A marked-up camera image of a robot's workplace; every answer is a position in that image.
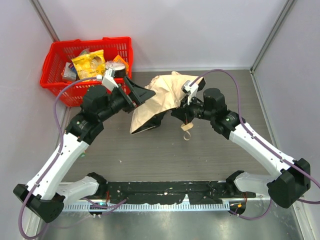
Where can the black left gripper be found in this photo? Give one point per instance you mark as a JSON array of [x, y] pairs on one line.
[[127, 97]]

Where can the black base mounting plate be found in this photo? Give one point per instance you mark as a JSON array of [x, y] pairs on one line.
[[171, 192]]

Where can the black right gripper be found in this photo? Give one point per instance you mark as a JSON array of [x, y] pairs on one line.
[[183, 111]]

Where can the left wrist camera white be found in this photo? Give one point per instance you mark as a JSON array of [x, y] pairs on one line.
[[110, 78]]

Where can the grey small box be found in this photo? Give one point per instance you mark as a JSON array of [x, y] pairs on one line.
[[67, 73]]

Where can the beige and black umbrella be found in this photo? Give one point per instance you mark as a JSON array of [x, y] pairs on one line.
[[169, 93]]

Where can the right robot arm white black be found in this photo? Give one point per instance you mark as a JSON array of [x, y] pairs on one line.
[[286, 180]]

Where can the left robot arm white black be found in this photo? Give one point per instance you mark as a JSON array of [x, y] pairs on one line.
[[42, 194]]

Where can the yellow chips bag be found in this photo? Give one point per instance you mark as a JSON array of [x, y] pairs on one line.
[[90, 65]]

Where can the white slotted cable duct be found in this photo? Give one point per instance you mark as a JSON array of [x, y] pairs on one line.
[[185, 206]]

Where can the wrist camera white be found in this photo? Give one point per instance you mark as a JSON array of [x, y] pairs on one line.
[[190, 88], [110, 78]]

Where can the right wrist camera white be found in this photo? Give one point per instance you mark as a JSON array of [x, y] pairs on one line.
[[190, 88]]

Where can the red plastic shopping basket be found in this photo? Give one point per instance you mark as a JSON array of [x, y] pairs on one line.
[[58, 70]]

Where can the orange snack packet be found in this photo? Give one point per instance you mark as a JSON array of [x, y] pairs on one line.
[[122, 62]]

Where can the black cd spindle case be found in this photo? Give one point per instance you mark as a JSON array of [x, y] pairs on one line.
[[118, 74]]

